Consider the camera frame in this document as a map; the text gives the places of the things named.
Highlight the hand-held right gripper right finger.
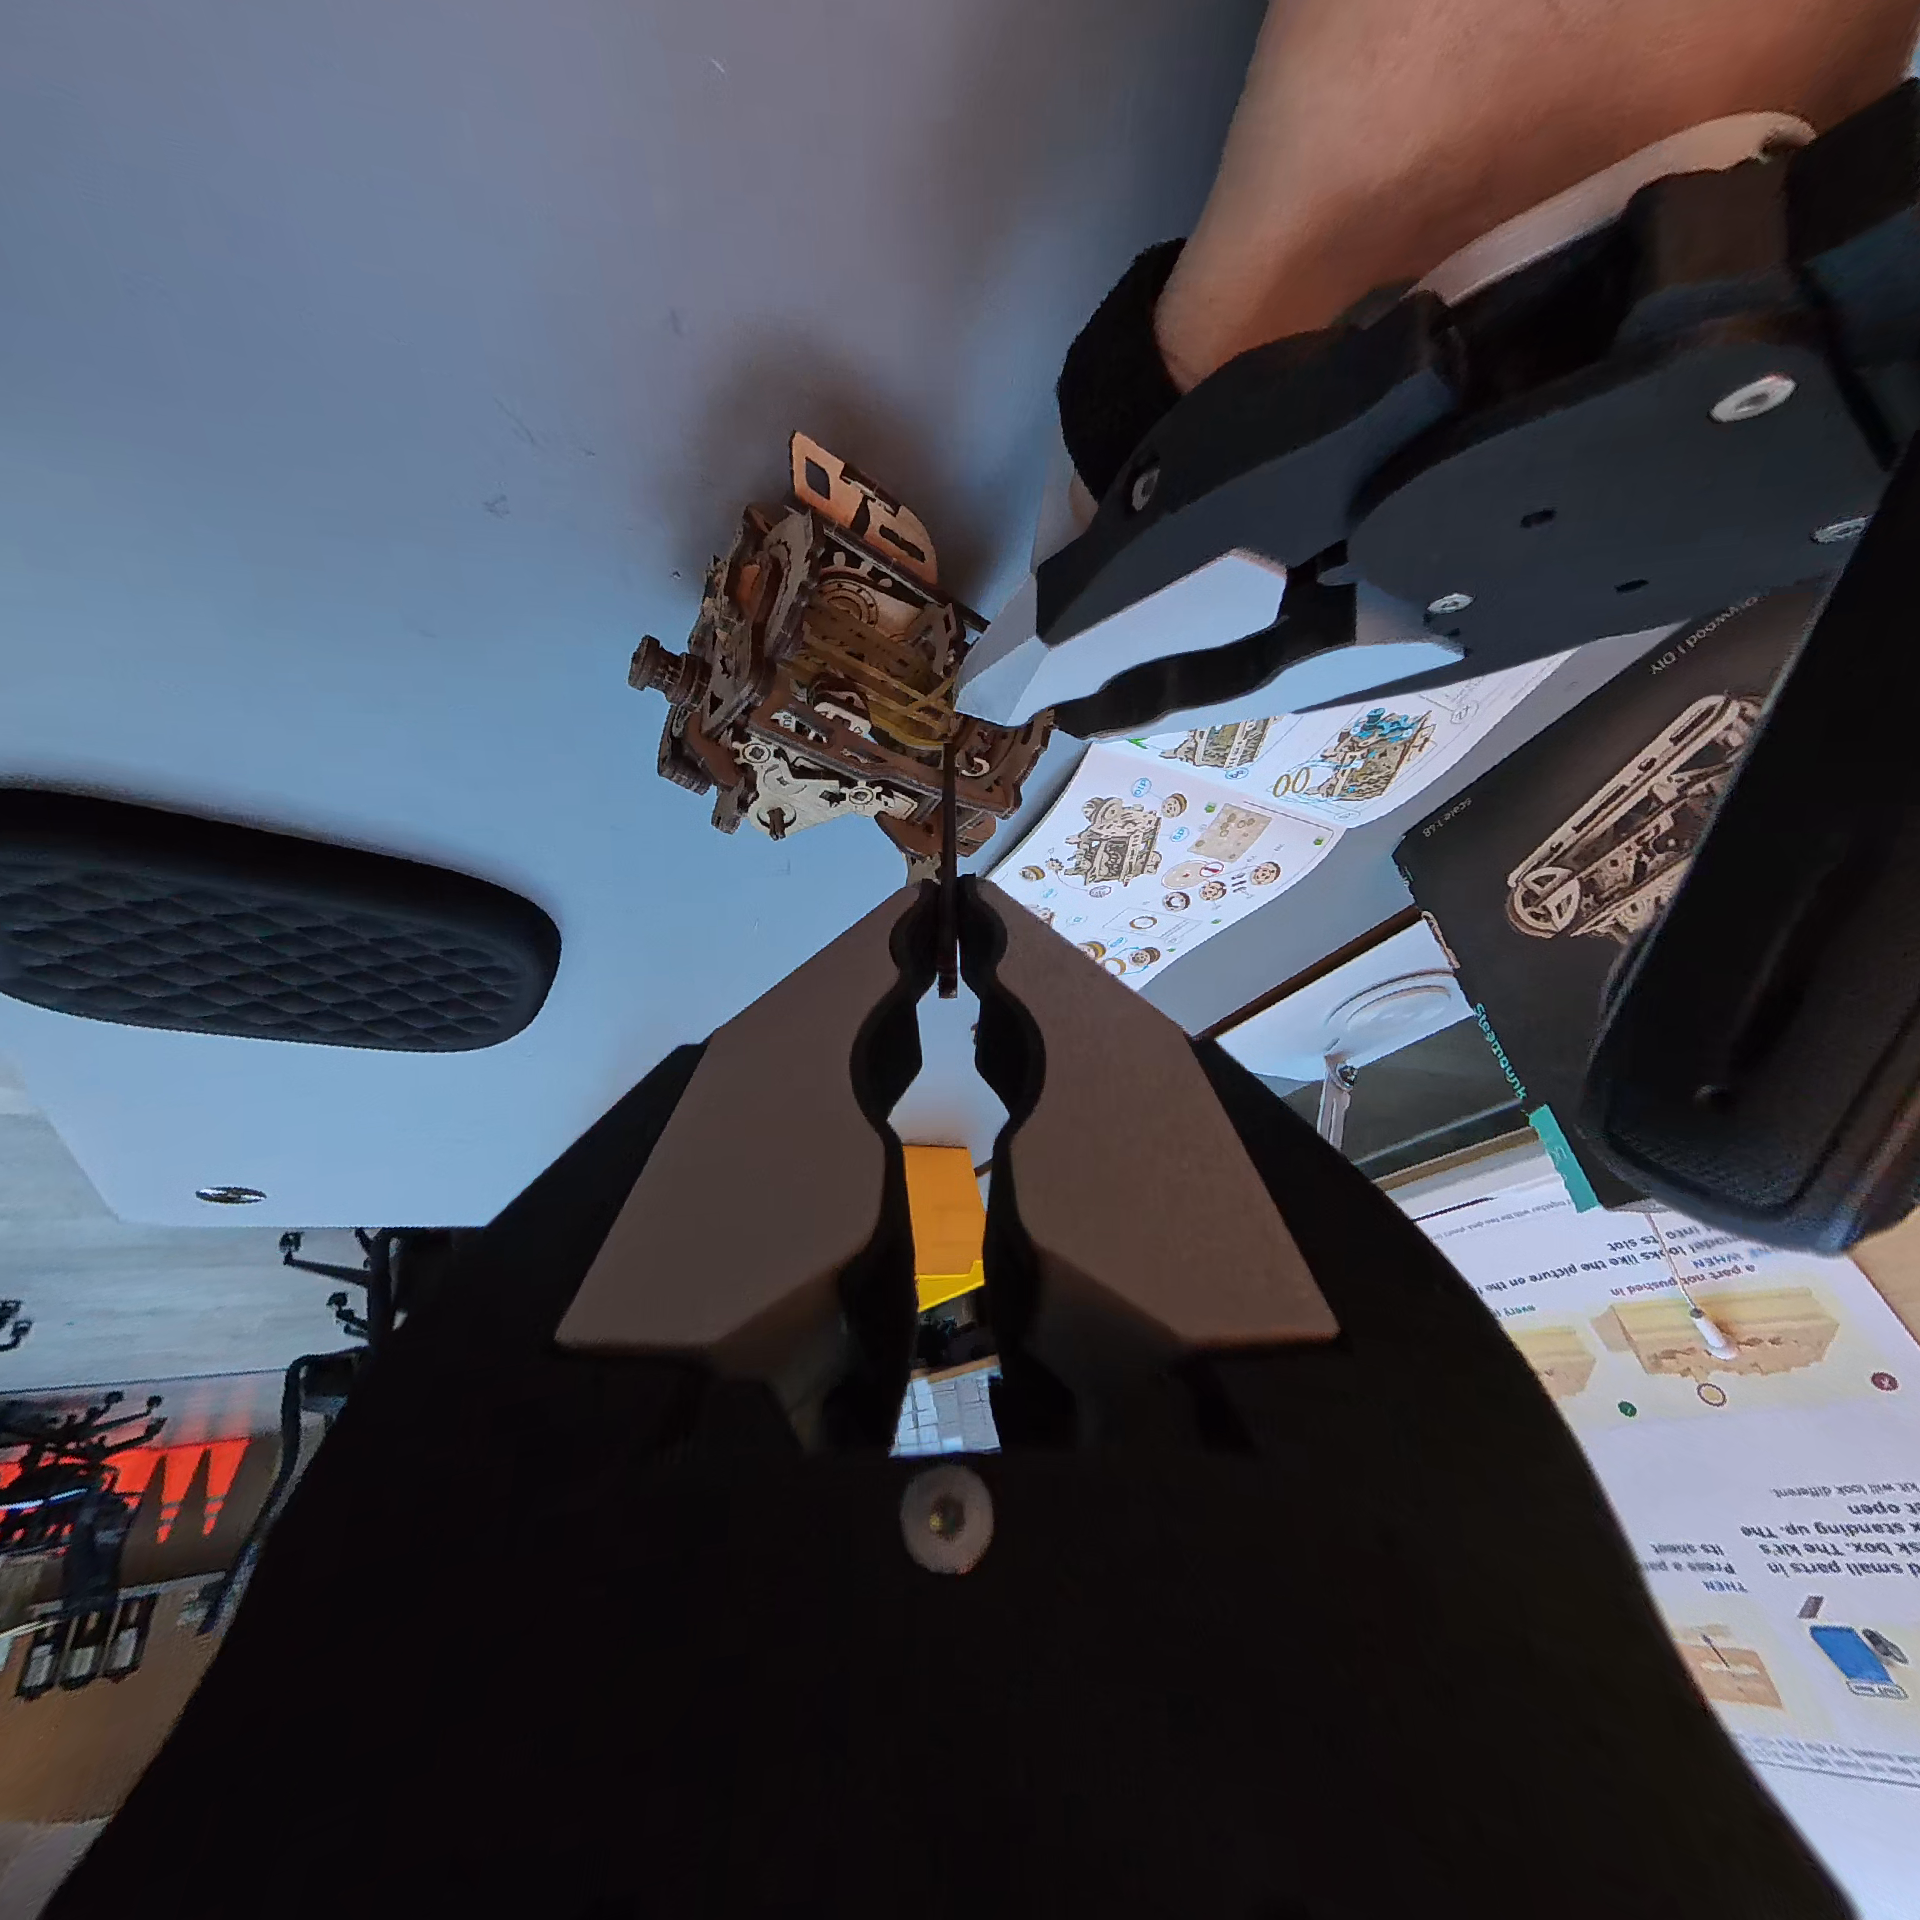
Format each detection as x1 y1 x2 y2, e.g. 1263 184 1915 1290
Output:
957 875 1343 1454

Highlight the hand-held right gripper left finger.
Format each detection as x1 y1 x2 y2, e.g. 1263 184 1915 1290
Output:
555 881 946 1454

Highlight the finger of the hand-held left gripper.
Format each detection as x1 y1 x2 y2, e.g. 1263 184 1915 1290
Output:
1055 573 1469 741
956 550 1291 724

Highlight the yellow rubber band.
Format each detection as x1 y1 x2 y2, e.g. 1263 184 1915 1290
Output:
816 608 964 753

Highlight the wooden mechanical model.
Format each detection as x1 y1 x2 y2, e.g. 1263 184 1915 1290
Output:
631 432 1059 865

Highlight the person's left forearm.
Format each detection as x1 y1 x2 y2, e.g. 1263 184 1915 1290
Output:
1160 0 1920 396

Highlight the black model kit box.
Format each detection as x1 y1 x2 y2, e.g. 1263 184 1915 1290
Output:
1393 588 1824 1120

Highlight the open instruction booklet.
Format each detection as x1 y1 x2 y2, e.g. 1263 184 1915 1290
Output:
989 652 1577 986

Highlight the yellow box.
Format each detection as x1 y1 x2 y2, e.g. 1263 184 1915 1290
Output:
900 1144 989 1310

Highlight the white keyboard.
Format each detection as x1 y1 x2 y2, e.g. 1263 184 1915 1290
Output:
897 1368 1003 1460

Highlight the white round disc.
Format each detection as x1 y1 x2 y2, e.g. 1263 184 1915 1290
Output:
1329 971 1469 1057

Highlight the black quilted pad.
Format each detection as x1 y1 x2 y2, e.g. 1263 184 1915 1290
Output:
0 784 565 1057

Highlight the white instruction sheet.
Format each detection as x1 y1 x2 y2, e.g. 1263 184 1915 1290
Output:
1417 1161 1920 1920

